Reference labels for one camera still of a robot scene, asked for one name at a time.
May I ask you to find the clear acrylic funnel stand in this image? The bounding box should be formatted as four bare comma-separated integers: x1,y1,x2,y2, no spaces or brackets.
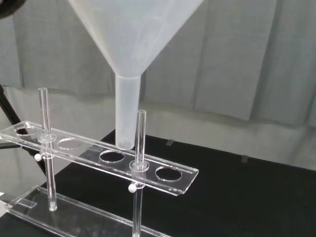
0,86,199,237

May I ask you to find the grey backdrop curtain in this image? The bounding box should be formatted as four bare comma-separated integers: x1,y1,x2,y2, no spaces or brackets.
0,0,316,117

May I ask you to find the black bench cloth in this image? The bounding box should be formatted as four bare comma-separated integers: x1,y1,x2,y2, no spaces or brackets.
0,128,316,237

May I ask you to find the black tripod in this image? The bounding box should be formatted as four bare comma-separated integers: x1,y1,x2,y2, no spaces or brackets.
0,83,43,171

